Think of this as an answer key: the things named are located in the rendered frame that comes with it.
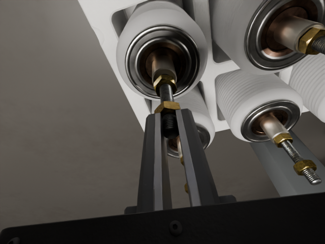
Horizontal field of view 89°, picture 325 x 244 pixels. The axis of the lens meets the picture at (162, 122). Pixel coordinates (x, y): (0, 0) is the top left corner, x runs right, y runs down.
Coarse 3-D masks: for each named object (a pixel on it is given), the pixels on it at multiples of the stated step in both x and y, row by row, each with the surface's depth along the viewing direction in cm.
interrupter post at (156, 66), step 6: (156, 60) 16; (162, 60) 15; (168, 60) 15; (156, 66) 15; (162, 66) 14; (168, 66) 14; (156, 72) 14; (162, 72) 14; (168, 72) 14; (174, 72) 14; (156, 78) 14; (174, 78) 15
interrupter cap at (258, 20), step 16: (272, 0) 13; (288, 0) 13; (304, 0) 14; (320, 0) 14; (256, 16) 14; (272, 16) 14; (288, 16) 14; (304, 16) 15; (320, 16) 14; (256, 32) 15; (272, 32) 15; (256, 48) 16; (272, 48) 16; (288, 48) 16; (256, 64) 17; (272, 64) 17; (288, 64) 17
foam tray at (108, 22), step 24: (96, 0) 19; (120, 0) 19; (144, 0) 19; (192, 0) 19; (96, 24) 20; (120, 24) 24; (216, 48) 28; (216, 72) 25; (288, 72) 26; (144, 120) 31; (216, 120) 32
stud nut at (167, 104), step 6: (162, 102) 11; (168, 102) 10; (174, 102) 11; (156, 108) 11; (162, 108) 10; (168, 108) 10; (174, 108) 10; (180, 108) 11; (162, 114) 10; (174, 114) 10
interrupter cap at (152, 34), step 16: (144, 32) 14; (160, 32) 15; (176, 32) 15; (128, 48) 15; (144, 48) 15; (160, 48) 16; (176, 48) 16; (192, 48) 16; (128, 64) 16; (144, 64) 17; (176, 64) 17; (192, 64) 17; (144, 80) 18; (192, 80) 18
